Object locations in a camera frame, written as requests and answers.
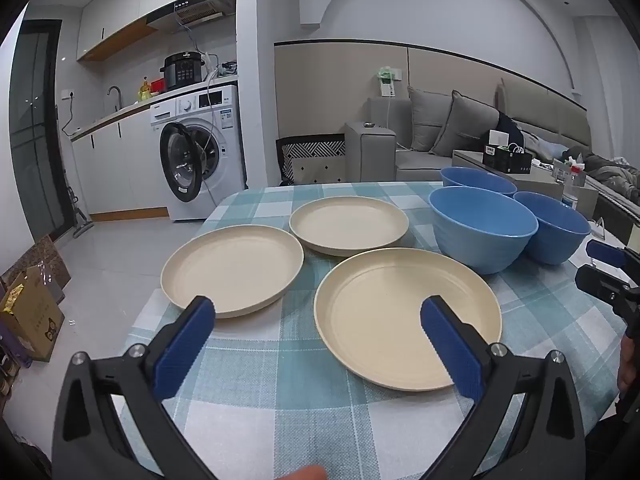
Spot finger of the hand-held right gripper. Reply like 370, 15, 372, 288
575, 263, 640, 334
585, 239, 640, 274

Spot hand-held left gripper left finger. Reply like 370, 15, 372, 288
50, 296, 221, 480

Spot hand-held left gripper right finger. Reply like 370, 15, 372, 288
419, 295, 588, 480

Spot blue ribbed bowl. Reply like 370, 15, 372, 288
440, 166, 518, 198
513, 191, 592, 266
429, 186, 540, 276

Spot cream round plate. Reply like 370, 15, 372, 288
314, 247, 502, 392
289, 196, 410, 257
160, 225, 305, 319

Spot person's right hand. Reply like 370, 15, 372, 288
617, 332, 640, 396

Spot person's left hand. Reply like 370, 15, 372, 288
284, 464, 329, 480

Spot white marble table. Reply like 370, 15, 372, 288
570, 210, 640, 271

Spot grey blanket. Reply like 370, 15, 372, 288
520, 130, 640, 192

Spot grey tissue box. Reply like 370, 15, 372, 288
552, 157, 586, 186

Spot grey side cabinet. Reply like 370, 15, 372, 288
452, 149, 598, 221

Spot teal white checked tablecloth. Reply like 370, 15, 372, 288
117, 181, 631, 480

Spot black open box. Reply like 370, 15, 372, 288
482, 144, 532, 175

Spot yellow cardboard box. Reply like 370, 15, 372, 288
0, 265, 66, 363

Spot dark clothes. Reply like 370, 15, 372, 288
492, 112, 526, 148

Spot grey floor mop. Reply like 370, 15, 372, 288
62, 160, 93, 238

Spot brown patterned boards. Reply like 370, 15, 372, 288
0, 234, 72, 306

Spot purple bag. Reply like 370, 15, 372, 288
0, 320, 33, 368

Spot grey sofa cushion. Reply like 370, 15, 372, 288
407, 86, 456, 153
430, 90, 501, 157

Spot white kitchen counter cabinets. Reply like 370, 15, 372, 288
70, 100, 171, 221

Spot grey sofa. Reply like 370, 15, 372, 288
344, 80, 640, 221

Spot beige diamond print cushion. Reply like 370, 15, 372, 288
290, 156, 347, 186

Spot white washing machine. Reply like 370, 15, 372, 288
149, 84, 247, 222

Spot black white patterned cushion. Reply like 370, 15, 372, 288
276, 134, 347, 168

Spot dark glass door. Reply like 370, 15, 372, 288
10, 20, 71, 241

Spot black pressure cooker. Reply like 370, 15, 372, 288
160, 51, 207, 92

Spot range hood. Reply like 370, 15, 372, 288
146, 0, 238, 28

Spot white upper cabinets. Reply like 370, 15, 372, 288
76, 0, 238, 61

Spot green wall plug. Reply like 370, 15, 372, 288
375, 66, 403, 97

